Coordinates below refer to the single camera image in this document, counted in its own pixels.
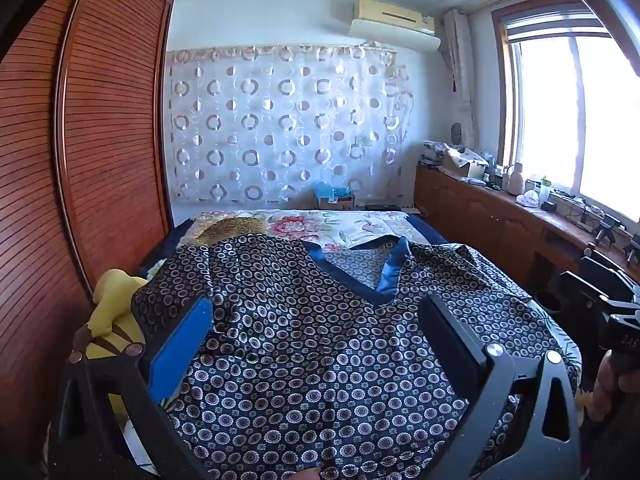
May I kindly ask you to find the cardboard box with blue top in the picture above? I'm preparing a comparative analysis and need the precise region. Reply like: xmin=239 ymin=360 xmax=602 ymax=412
xmin=314 ymin=185 xmax=356 ymax=211

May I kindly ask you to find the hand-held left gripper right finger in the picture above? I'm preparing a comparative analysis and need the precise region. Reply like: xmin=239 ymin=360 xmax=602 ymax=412
xmin=417 ymin=294 xmax=583 ymax=480

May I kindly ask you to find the navy blue blanket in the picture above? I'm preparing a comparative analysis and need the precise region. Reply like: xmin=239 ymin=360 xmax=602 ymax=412
xmin=140 ymin=212 xmax=446 ymax=281

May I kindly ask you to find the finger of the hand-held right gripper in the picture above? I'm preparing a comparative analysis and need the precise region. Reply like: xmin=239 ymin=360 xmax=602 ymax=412
xmin=559 ymin=271 xmax=608 ymax=343

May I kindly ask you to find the circle-patterned sheer curtain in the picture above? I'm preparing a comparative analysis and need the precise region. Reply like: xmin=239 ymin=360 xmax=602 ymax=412
xmin=165 ymin=45 xmax=416 ymax=206

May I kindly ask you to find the window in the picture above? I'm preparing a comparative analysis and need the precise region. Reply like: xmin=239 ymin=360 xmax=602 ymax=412
xmin=492 ymin=0 xmax=640 ymax=221

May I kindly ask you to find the wall air conditioner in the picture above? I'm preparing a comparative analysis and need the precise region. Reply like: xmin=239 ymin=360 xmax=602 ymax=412
xmin=348 ymin=0 xmax=442 ymax=51

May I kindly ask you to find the yellow plush toy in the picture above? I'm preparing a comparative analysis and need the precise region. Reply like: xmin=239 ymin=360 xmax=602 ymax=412
xmin=72 ymin=269 xmax=151 ymax=411

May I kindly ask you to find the open cardboard box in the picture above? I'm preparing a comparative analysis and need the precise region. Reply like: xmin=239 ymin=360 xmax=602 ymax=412
xmin=442 ymin=145 xmax=488 ymax=178

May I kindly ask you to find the white window curtain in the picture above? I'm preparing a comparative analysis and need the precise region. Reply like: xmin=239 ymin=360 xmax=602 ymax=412
xmin=442 ymin=7 xmax=481 ymax=151

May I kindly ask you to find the floral blanket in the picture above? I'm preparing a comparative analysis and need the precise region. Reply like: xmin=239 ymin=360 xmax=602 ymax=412
xmin=187 ymin=208 xmax=416 ymax=261

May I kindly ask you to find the navy circle-print shirt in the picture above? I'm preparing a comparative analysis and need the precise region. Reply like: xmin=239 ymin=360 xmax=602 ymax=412
xmin=131 ymin=235 xmax=581 ymax=480

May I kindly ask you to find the person's right hand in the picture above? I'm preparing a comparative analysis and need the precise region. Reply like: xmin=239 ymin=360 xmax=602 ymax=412
xmin=586 ymin=350 xmax=640 ymax=426

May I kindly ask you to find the small black tripod device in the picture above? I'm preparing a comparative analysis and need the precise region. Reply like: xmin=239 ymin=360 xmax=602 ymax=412
xmin=595 ymin=215 xmax=621 ymax=247

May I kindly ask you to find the golden patterned pillow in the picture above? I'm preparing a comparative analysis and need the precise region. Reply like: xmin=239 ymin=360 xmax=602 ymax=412
xmin=192 ymin=217 xmax=268 ymax=247

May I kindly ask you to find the wooden cabinet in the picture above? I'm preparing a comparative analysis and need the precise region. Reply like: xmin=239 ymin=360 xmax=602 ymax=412
xmin=415 ymin=162 xmax=640 ymax=301

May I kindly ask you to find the wooden louvered wardrobe door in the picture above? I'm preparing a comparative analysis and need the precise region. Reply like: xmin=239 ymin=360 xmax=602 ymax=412
xmin=0 ymin=0 xmax=101 ymax=436
xmin=55 ymin=0 xmax=176 ymax=286

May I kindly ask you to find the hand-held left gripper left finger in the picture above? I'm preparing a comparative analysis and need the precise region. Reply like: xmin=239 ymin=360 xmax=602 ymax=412
xmin=55 ymin=296 xmax=216 ymax=480

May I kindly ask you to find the dark waste bin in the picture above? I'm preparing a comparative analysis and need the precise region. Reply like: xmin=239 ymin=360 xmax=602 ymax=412
xmin=534 ymin=287 xmax=566 ymax=313

